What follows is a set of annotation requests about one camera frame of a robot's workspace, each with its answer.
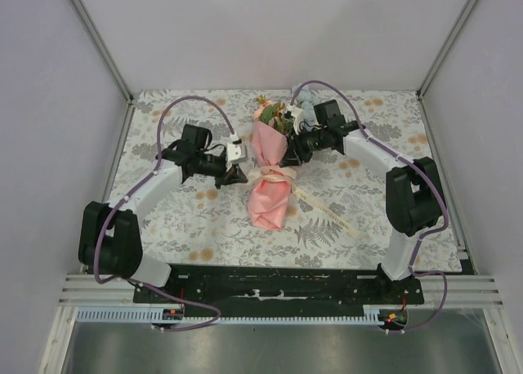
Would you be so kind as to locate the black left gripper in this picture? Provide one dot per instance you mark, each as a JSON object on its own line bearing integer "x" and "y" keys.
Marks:
{"x": 234, "y": 175}

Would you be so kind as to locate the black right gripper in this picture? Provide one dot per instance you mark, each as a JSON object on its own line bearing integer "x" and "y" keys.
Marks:
{"x": 295, "y": 153}

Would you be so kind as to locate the cream ribbon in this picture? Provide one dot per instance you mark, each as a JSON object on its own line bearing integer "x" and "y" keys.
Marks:
{"x": 327, "y": 215}

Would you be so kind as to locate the pink wrapping paper sheet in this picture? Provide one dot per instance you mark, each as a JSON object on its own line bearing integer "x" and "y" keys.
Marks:
{"x": 272, "y": 184}

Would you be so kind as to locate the orange fake rose stem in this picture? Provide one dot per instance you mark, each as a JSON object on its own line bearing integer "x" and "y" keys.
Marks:
{"x": 268, "y": 111}

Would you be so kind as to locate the blue fake hydrangea stem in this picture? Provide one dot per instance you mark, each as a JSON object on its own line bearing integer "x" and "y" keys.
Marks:
{"x": 306, "y": 100}

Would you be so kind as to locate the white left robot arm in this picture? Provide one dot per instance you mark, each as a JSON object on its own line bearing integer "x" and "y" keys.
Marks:
{"x": 110, "y": 239}

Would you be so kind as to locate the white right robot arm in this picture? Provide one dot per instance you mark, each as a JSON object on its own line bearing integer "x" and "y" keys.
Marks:
{"x": 414, "y": 201}

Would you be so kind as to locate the floral patterned table mat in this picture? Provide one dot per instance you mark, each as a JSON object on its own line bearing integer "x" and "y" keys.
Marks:
{"x": 198, "y": 223}

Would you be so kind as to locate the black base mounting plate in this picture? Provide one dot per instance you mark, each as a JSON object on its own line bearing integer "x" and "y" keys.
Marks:
{"x": 278, "y": 291}

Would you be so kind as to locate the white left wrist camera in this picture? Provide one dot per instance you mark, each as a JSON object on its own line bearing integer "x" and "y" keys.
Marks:
{"x": 235, "y": 150}

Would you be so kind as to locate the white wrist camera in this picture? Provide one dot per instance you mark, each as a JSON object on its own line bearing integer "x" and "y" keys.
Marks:
{"x": 294, "y": 115}
{"x": 235, "y": 150}

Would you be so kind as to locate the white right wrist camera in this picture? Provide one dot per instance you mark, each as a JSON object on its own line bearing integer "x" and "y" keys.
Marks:
{"x": 294, "y": 115}

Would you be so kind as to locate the white slotted cable duct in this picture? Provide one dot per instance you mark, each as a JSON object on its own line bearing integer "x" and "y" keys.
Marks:
{"x": 173, "y": 316}

